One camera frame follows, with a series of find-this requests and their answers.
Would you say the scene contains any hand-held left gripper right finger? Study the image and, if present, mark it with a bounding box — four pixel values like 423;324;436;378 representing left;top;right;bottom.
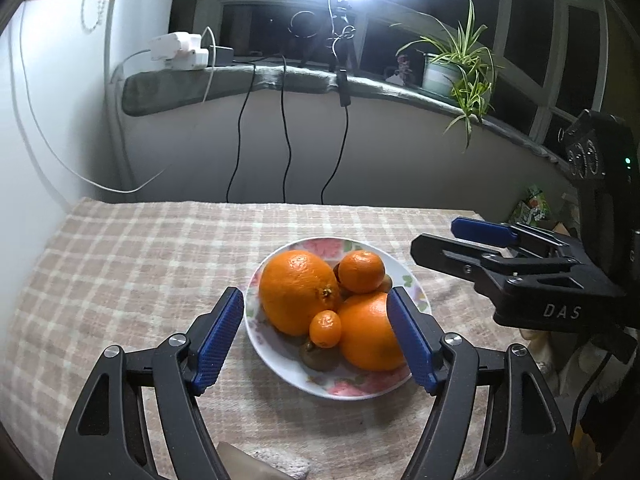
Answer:
387;287;571;480

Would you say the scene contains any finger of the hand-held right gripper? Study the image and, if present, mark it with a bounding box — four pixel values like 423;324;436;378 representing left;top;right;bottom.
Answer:
451;217;583;261
410;232;516;292

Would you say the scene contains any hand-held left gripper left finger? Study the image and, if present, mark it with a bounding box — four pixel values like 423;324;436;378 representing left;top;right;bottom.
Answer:
52;287;245;480

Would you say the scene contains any large smooth orange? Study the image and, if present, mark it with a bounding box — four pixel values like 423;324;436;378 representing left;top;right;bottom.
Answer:
339;292;407;372

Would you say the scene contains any floral white plate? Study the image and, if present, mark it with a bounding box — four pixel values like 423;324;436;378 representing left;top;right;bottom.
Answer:
244;236;433;401

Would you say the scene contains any mandarin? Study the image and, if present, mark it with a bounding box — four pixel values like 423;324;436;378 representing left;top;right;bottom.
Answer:
337;250;386;294

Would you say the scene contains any small kumquat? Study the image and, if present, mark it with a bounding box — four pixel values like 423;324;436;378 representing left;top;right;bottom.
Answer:
309;310;343;348

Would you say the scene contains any large orange with navel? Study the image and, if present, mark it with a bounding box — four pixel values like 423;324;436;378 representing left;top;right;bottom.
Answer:
259;250;343;337

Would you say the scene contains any greenish kiwi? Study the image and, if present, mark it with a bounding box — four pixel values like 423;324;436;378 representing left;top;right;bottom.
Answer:
299;340;341;373

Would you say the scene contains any white fluffy cloth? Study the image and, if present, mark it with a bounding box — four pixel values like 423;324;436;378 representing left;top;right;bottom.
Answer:
520;327;640;411

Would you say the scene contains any green snack packet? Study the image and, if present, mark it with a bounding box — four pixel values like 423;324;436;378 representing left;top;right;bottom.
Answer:
510;184;553;226

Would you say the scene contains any beige checked tablecloth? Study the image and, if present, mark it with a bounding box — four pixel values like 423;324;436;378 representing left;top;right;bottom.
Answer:
0;197;551;480

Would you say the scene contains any beige fluffy garment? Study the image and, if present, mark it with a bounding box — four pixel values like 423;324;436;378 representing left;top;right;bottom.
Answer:
217;440;311;480

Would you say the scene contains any potted spider plant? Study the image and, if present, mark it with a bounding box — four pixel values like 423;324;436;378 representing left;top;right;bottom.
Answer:
392;0;503;151

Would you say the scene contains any small pink flower figurine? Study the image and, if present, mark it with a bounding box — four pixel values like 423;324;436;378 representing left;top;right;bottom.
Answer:
385;52;416;86

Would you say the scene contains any grey windowsill cover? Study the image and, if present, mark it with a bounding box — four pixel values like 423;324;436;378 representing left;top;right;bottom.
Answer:
121;62;576;171

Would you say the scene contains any white cabinet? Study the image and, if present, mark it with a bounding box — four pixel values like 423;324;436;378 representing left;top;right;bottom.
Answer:
0;0;121;281

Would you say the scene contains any white charger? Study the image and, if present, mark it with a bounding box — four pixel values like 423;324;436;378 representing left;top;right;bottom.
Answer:
167;49;208;71

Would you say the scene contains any white power strip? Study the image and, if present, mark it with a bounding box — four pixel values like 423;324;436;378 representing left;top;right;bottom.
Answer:
150;32;201;61

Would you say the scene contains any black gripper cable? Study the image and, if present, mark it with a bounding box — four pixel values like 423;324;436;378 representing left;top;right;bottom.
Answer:
572;350;611;426

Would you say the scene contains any long white hanging cable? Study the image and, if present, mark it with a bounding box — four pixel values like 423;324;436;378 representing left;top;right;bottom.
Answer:
9;0;173;195

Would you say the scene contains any black cable with inline switch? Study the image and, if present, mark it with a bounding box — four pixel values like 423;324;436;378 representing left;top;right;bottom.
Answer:
320;67;351;206

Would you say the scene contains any white window frame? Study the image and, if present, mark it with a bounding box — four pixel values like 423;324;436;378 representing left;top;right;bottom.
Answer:
170;0;626;161

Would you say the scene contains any white power strip cable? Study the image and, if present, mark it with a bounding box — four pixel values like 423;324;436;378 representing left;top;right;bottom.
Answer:
102;50;153;191

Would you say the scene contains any white charger cable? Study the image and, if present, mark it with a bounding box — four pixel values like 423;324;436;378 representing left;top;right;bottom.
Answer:
201;26;217;103

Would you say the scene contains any black wire loop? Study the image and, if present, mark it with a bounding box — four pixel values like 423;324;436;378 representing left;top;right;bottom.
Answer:
290;10;321;38

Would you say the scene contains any white bead cord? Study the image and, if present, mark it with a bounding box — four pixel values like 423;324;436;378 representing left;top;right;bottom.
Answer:
81;0;108;32

